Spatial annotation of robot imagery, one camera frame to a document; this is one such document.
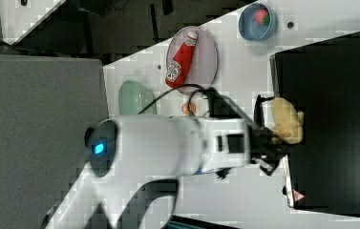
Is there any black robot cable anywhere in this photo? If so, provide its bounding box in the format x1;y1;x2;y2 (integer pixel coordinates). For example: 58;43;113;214
138;83;215;116

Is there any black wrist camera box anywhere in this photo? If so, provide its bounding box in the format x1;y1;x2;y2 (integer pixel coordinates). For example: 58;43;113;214
205;87;253;124

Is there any green perforated colander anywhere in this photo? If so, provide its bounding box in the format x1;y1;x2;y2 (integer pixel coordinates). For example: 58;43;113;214
118;80;155;115

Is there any blue bowl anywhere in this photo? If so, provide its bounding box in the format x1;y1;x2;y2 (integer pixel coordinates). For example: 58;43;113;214
238;3;278;41

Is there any grey partition panel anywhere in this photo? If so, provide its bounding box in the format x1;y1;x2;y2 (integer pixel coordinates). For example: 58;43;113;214
0;55;108;229

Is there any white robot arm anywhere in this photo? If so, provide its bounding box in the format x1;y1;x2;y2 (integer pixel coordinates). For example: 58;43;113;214
42;89;287;229

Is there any grey round plate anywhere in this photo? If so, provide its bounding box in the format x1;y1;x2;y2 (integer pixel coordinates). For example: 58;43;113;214
166;27;219;88

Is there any black toaster oven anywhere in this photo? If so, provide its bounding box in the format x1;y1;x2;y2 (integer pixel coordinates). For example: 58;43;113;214
270;31;360;217

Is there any orange slice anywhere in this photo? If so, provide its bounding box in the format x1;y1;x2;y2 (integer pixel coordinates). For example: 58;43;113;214
181;102;196;115

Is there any red ketchup bottle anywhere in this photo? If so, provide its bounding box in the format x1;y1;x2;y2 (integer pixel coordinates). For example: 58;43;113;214
165;31;199;88

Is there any red strawberry in bowl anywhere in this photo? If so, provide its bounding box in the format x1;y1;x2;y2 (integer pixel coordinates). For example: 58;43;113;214
254;9;270;26

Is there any yellow peeled banana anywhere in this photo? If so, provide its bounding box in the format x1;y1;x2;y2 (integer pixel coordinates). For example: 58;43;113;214
270;97;304;145

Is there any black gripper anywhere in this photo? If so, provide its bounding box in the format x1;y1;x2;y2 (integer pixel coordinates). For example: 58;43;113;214
248;94;287;176

